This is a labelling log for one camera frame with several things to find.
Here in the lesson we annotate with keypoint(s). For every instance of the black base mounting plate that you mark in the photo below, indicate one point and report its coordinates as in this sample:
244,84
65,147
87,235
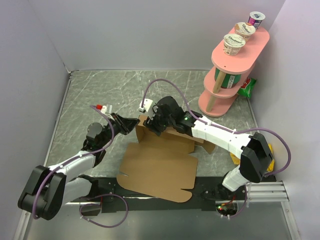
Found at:
206,195

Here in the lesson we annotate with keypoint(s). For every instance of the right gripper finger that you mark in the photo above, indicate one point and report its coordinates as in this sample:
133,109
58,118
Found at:
148,123
158,129

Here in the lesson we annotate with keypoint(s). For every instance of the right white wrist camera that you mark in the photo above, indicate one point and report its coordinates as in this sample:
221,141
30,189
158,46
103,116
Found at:
146,106

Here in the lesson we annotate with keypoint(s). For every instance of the brown cardboard box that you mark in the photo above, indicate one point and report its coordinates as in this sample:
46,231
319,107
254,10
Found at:
161,166

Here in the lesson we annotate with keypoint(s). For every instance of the middle Chobani yogurt cup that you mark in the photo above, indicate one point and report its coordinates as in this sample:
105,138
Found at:
244,29

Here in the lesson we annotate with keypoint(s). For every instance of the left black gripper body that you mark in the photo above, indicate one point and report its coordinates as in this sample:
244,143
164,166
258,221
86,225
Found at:
116,124

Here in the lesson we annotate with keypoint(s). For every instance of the green can on shelf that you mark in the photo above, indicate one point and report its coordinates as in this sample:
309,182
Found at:
230,80

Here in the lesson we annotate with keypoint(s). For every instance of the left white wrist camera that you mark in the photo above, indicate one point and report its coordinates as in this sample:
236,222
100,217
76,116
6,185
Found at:
105,109

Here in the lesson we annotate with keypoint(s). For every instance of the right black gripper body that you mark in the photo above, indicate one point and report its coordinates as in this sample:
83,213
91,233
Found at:
168,121

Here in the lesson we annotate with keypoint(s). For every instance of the purple white yogurt cup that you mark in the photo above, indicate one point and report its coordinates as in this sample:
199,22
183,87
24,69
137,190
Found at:
256,18

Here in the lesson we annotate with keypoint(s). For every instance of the chobani yogurt cup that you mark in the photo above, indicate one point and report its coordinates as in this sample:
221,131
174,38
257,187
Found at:
244,29
232,43

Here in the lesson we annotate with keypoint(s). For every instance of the pink tiered wooden shelf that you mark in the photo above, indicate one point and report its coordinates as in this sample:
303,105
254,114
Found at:
215,101

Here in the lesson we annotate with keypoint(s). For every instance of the front Chobani yogurt cup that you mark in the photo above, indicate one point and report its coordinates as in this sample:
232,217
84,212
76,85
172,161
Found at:
232,43

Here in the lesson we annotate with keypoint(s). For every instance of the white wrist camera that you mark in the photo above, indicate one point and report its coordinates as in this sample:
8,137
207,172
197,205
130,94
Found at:
146,106
105,109

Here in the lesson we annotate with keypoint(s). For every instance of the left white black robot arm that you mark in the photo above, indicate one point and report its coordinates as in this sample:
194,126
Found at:
98,138

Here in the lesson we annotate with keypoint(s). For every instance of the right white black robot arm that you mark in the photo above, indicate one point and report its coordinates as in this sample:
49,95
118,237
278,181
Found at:
252,150

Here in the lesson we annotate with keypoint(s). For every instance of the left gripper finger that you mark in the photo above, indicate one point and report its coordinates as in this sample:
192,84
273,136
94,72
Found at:
119,119
128,126

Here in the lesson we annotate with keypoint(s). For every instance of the green chip bag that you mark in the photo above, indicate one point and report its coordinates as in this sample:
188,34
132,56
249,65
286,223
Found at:
247,87

